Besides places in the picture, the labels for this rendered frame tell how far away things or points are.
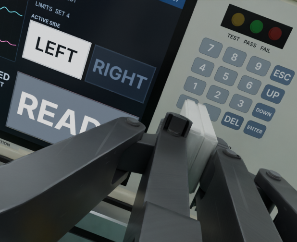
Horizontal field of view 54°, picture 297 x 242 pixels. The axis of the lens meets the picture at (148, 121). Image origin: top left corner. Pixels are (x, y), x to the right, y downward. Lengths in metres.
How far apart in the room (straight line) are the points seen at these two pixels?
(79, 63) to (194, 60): 0.09
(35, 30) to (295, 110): 0.21
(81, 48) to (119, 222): 0.14
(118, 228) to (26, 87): 0.14
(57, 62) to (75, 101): 0.03
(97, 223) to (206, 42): 0.16
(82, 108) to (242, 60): 0.13
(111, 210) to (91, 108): 0.09
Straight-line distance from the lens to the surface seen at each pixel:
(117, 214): 0.25
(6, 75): 0.27
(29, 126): 0.27
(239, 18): 0.23
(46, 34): 0.25
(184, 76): 0.23
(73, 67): 0.24
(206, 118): 0.16
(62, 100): 0.25
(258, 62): 0.23
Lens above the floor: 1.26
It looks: 17 degrees down
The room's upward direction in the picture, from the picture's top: 21 degrees clockwise
